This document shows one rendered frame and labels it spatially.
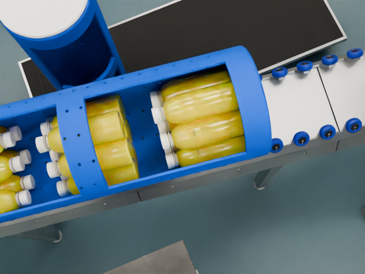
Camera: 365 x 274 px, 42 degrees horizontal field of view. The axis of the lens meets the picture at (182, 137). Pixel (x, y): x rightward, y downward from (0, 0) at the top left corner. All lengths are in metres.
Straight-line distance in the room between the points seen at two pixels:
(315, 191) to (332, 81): 0.96
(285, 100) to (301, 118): 0.07
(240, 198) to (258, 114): 1.21
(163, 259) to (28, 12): 0.79
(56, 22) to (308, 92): 0.75
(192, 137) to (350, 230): 1.35
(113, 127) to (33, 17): 0.49
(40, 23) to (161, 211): 1.15
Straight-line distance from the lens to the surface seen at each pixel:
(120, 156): 1.16
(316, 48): 2.39
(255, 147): 1.15
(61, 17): 1.45
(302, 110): 1.43
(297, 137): 1.35
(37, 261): 2.38
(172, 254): 1.25
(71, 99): 1.15
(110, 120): 1.13
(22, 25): 1.47
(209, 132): 1.15
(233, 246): 2.26
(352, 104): 1.47
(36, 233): 2.01
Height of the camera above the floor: 2.26
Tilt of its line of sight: 75 degrees down
